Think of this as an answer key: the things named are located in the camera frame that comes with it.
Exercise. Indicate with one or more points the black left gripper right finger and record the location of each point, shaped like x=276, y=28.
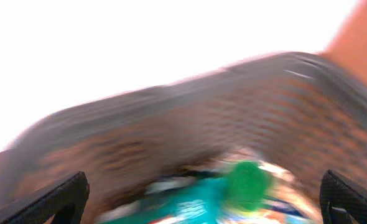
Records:
x=342, y=200

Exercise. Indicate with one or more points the green-lid Knorr seasoning jar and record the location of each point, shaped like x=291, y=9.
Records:
x=246, y=186

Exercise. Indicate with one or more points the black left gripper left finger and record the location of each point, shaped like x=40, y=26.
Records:
x=62, y=201

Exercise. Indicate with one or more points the grey plastic basket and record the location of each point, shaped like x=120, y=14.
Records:
x=300, y=111

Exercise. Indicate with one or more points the green Nescafe coffee bag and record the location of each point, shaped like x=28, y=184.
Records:
x=183, y=200

